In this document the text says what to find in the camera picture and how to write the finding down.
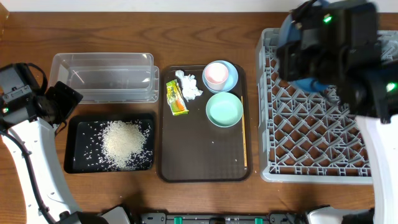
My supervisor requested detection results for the dark blue plate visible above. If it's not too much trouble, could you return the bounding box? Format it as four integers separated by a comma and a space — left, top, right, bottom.
276, 10, 328, 93

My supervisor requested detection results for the pile of white rice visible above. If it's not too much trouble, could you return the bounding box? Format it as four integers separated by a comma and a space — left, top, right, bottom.
74, 119, 154, 171

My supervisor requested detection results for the mint green bowl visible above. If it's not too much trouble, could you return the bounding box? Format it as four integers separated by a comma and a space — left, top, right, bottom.
205, 92, 244, 128

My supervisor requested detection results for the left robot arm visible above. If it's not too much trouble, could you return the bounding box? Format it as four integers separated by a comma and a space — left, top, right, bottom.
1, 63, 132, 223

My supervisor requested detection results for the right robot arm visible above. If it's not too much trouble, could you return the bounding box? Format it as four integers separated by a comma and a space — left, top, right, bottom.
276, 0, 397, 223

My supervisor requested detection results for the black waste tray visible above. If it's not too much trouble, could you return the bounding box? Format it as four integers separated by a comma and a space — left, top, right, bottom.
63, 113, 155, 174

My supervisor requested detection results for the grey dishwasher rack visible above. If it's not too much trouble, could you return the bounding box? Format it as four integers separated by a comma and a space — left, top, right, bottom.
255, 27, 398, 185

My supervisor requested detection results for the clear plastic bin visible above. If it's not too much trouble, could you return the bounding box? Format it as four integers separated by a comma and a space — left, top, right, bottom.
49, 52, 160, 104

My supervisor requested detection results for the light blue saucer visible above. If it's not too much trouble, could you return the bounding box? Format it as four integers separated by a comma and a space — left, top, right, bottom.
202, 60, 239, 93

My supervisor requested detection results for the green yellow snack wrapper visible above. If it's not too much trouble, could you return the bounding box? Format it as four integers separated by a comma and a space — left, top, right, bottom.
166, 80, 189, 116

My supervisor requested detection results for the pink white cup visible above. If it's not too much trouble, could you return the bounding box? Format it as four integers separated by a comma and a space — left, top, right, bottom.
204, 62, 229, 91

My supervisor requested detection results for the crumpled white tissue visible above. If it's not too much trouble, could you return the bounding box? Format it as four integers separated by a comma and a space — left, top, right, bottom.
175, 70, 203, 101

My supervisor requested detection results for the wooden chopstick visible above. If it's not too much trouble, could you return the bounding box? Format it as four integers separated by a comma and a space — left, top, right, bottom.
241, 96, 248, 170

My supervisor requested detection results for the brown serving tray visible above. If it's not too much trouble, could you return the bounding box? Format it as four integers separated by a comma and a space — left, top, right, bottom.
157, 65, 252, 183

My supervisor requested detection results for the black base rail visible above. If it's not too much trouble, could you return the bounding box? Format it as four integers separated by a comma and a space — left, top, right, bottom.
139, 212, 307, 224

